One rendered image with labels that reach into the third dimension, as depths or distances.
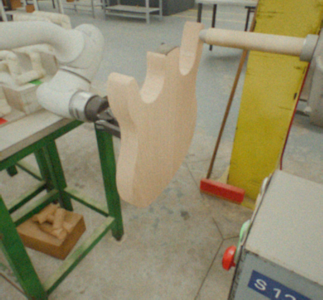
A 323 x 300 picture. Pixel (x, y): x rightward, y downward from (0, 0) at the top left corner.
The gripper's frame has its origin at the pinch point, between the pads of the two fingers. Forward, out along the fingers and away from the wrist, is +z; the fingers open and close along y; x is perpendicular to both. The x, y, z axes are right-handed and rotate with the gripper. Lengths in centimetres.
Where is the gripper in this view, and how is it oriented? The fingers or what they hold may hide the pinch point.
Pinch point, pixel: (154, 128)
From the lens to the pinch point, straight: 69.7
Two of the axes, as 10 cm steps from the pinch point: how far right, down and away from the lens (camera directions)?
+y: -4.9, 5.4, -6.9
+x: -0.2, -8.0, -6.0
